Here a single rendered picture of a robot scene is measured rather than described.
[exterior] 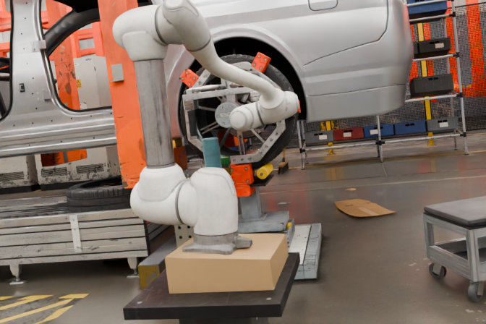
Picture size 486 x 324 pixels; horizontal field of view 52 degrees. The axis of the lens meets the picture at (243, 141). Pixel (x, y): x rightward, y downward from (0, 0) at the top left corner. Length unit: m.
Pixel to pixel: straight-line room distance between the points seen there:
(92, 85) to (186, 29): 6.01
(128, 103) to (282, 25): 1.03
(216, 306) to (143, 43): 0.87
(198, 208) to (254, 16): 1.67
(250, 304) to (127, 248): 1.50
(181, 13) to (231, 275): 0.84
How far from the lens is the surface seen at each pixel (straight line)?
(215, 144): 2.62
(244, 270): 1.62
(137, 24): 1.72
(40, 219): 3.15
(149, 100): 1.73
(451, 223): 2.26
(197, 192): 1.68
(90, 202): 3.10
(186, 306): 1.60
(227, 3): 3.14
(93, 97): 7.62
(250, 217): 2.92
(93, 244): 3.02
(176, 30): 1.67
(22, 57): 3.69
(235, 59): 2.80
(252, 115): 2.02
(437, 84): 6.61
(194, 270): 1.67
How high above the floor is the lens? 0.87
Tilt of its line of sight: 4 degrees down
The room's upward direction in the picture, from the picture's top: 7 degrees counter-clockwise
